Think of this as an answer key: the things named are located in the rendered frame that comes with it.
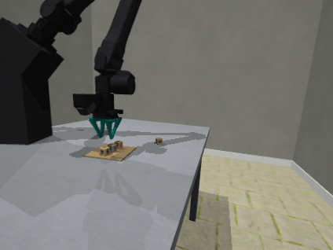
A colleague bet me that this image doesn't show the tan flat mat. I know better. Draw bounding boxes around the tan flat mat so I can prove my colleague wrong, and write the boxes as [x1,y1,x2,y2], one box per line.
[83,144,137,161]

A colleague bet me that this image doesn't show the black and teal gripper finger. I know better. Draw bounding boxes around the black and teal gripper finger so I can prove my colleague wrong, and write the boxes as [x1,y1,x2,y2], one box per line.
[105,117,122,139]
[89,117,105,138]

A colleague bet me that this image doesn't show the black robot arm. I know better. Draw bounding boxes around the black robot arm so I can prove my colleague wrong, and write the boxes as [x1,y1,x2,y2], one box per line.
[17,0,142,116]

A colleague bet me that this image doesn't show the tan letter block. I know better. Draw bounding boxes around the tan letter block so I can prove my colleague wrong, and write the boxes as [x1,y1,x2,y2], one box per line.
[107,143,117,153]
[156,138,163,145]
[114,141,123,149]
[100,146,110,156]

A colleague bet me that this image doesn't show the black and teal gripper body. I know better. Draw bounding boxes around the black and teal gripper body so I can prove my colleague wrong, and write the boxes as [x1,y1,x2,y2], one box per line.
[91,94,123,119]

